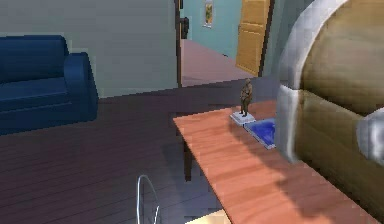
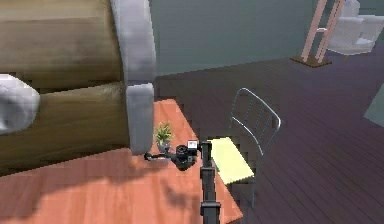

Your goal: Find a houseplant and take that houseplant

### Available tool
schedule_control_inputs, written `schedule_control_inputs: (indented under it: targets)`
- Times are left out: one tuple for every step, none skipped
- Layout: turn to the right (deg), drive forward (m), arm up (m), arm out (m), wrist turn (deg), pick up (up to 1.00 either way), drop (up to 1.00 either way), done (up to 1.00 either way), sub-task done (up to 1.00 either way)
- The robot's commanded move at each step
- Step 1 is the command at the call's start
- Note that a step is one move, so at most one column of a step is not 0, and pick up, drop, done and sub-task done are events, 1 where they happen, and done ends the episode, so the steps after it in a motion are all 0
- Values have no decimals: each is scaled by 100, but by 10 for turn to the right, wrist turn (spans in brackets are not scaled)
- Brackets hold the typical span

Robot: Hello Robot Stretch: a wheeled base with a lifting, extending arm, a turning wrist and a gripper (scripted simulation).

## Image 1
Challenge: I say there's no blue sofa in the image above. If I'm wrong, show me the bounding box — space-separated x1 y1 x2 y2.
0 34 99 136

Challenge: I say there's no brown statuette on white base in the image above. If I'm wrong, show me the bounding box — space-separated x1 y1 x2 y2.
229 78 257 127

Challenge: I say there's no orange wooden table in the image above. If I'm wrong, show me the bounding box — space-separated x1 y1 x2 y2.
172 99 381 224

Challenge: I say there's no dark brown room door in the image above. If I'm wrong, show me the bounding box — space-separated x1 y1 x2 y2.
173 0 185 89

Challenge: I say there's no framed wall picture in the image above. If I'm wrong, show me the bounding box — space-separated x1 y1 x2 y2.
202 0 214 29

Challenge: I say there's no brown chest with silver trim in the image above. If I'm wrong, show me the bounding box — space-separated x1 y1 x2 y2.
275 0 384 224

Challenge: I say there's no silver wire chair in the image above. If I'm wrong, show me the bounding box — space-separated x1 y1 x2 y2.
135 174 162 224

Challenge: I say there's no black door handle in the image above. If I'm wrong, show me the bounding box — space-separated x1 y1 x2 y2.
180 16 190 40

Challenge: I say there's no orange wooden room door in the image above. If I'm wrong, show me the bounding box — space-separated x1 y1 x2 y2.
235 0 276 78

